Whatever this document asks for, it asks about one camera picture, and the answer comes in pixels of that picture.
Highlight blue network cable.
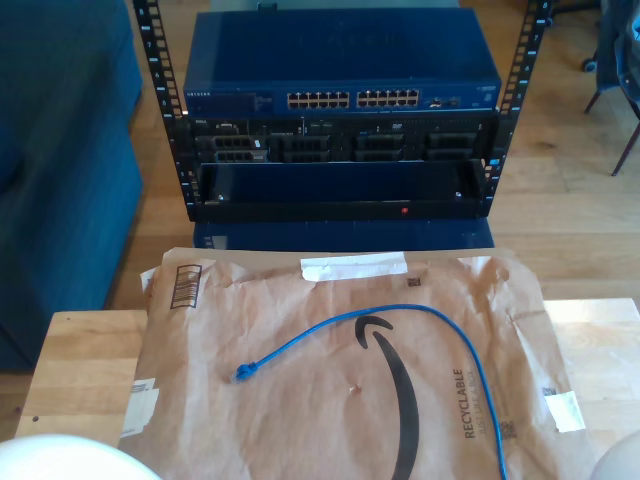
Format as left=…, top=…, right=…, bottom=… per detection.
left=234, top=303, right=510, bottom=480

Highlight black rack shelf tray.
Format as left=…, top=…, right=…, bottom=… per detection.
left=192, top=158, right=494, bottom=224

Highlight white tape strip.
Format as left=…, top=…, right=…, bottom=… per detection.
left=299, top=251, right=409, bottom=283

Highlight black rack server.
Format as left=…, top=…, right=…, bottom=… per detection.
left=189, top=115, right=501, bottom=164

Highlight brown paper mailer bag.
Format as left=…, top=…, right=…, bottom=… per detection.
left=117, top=245, right=601, bottom=480

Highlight white shipping label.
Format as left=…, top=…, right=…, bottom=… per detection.
left=119, top=377, right=161, bottom=439

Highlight blue sofa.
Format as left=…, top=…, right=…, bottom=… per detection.
left=0, top=0, right=146, bottom=374

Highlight torn white label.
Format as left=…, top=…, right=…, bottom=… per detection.
left=542, top=387, right=587, bottom=434

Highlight dark wooden chair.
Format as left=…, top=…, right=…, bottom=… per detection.
left=583, top=74, right=640, bottom=177

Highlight black office chair base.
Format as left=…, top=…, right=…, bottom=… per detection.
left=543, top=0, right=601, bottom=75

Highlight blue grey garment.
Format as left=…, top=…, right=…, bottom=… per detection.
left=596, top=0, right=640, bottom=121

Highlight blue network switch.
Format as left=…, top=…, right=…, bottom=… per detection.
left=182, top=9, right=503, bottom=117

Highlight black rack frame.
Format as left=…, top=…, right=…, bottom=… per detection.
left=131, top=0, right=555, bottom=224

